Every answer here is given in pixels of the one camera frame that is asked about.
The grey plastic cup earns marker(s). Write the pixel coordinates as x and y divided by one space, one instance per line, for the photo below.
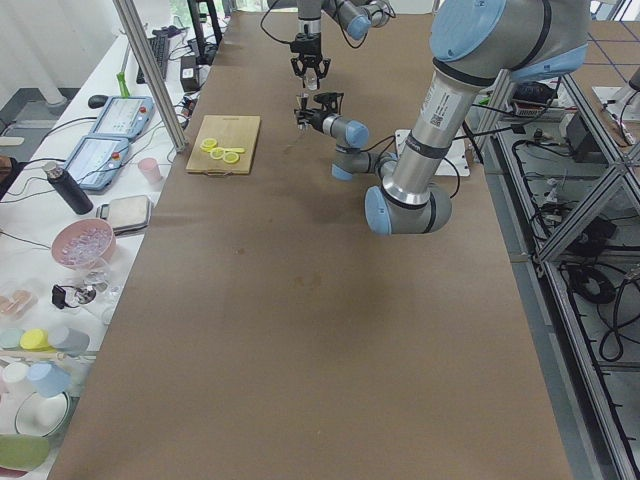
69 340

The wine glass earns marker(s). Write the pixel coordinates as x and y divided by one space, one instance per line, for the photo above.
93 282

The black keyboard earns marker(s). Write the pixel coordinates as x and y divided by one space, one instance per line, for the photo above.
160 47

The white plate green rim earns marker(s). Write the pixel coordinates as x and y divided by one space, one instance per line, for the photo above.
42 416

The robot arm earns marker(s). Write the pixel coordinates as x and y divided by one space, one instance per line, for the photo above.
354 18
471 43

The grey kitchen scale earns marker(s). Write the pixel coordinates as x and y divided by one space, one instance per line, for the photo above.
126 215

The pink plastic cup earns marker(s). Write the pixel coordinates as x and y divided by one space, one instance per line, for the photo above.
149 168

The white plastic cup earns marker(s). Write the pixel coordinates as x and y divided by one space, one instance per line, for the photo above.
15 377

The clear glass shaker cup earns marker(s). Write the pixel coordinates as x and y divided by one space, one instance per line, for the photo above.
310 80

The mint green plastic cup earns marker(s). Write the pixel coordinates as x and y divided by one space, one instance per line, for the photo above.
10 338

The aluminium frame post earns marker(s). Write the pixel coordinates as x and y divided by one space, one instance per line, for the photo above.
137 38

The yellow plastic cup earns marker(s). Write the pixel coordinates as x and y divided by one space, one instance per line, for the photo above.
35 340

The black water bottle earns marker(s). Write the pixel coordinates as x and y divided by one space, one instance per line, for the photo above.
67 187

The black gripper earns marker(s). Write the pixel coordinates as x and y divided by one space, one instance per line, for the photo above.
307 44
314 118

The pink bowl with ice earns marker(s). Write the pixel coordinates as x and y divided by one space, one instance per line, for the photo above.
84 242

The lemon slice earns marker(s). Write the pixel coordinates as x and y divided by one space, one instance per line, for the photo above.
208 144
217 153
230 158

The blue plastic cup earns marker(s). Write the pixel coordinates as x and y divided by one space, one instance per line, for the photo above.
48 379

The green bowl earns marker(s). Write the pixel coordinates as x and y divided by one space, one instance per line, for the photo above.
23 452

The black computer mouse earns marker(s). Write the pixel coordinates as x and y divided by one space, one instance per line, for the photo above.
97 101

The black power adapter box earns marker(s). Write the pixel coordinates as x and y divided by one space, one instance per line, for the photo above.
189 73

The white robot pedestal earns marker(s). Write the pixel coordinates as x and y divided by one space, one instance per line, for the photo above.
455 162

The steel measuring jigger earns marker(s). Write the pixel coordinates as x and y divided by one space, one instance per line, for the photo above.
300 111

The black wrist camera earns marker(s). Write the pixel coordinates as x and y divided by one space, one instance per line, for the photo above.
330 102

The bamboo cutting board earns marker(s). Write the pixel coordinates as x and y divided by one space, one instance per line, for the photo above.
230 131

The blue teach pendant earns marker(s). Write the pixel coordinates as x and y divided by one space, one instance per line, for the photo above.
96 160
124 117

